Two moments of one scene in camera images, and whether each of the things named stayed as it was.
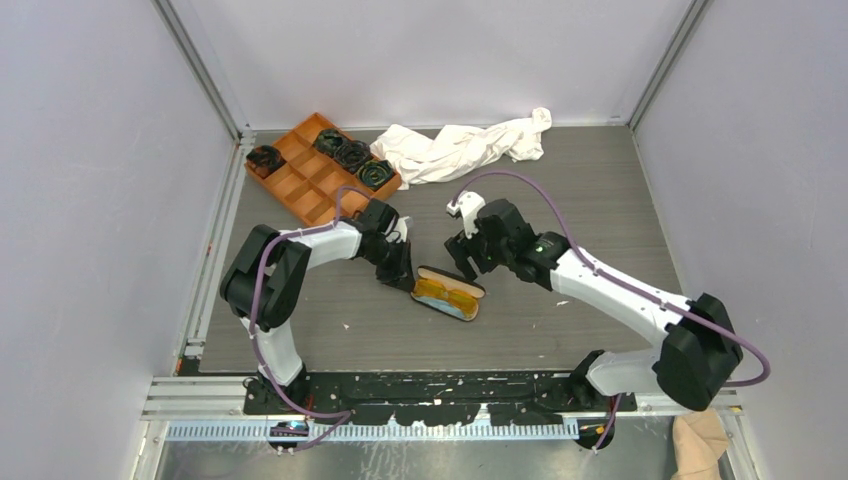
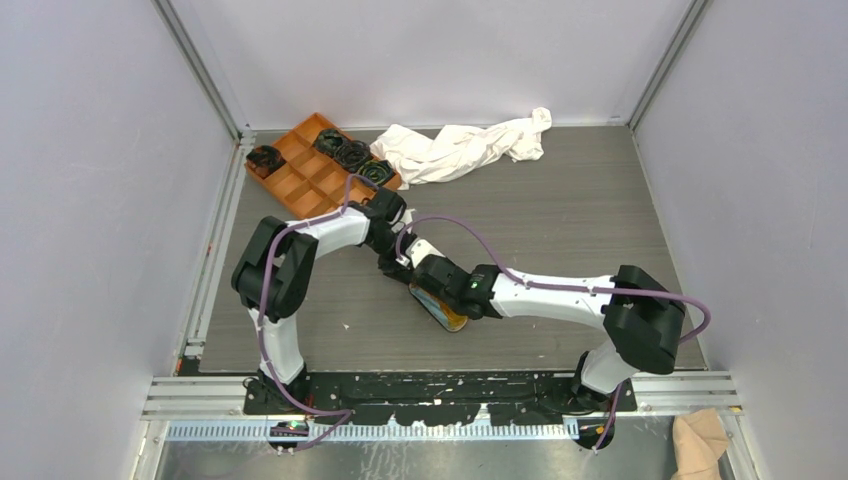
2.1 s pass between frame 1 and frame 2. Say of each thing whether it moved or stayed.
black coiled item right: stayed
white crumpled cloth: stayed
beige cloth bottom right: stayed
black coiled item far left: stayed
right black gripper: moved
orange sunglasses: moved
